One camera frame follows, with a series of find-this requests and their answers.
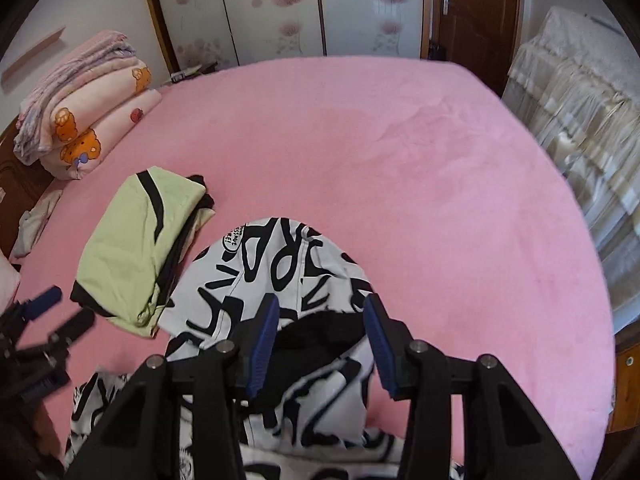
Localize wooden wall strip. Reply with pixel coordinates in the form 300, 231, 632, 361
0, 25, 67, 86

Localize folded green and black garment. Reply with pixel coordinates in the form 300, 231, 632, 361
70, 166, 217, 341

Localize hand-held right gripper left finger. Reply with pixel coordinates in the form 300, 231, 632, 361
65, 292, 281, 480

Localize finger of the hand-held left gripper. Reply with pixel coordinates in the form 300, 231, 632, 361
47, 308, 96, 356
15, 286, 63, 321

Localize floral sliding wardrobe doors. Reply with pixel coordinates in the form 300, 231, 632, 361
140, 0, 436, 72

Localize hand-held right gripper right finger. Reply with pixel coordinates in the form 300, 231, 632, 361
362, 292, 596, 480

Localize brown wooden door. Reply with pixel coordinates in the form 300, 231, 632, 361
430, 0, 526, 97

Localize bed with pink sheet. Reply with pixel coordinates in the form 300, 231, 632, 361
10, 57, 618, 466

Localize black and white printed jacket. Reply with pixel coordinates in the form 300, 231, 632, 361
62, 217, 466, 480

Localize white and grey cloth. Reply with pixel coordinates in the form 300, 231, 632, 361
10, 190, 63, 259

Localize wooden cabinet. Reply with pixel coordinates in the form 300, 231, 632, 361
606, 330, 640, 433

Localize pink pillow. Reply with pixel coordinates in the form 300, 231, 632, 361
0, 250, 22, 313

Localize folded pink bear-print quilt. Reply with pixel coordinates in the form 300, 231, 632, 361
39, 57, 163, 181

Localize stack of folded pink blankets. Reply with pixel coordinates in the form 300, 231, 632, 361
12, 30, 138, 166

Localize wooden headboard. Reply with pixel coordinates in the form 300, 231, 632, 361
0, 120, 66, 256

